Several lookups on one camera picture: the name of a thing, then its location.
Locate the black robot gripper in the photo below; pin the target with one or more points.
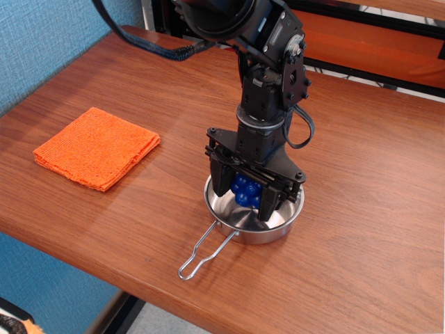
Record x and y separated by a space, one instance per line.
260 154

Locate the blue plastic grape bunch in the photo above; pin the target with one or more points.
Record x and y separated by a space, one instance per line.
247 192

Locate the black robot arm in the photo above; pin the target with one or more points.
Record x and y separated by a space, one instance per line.
270 43

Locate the stainless steel pan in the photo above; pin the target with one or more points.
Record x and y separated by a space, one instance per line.
240 224

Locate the folded orange cloth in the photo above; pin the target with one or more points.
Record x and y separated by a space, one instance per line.
97 149

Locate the orange object bottom left corner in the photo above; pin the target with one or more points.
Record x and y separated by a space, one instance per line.
14 325

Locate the black table leg frame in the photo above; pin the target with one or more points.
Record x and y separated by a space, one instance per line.
118 315

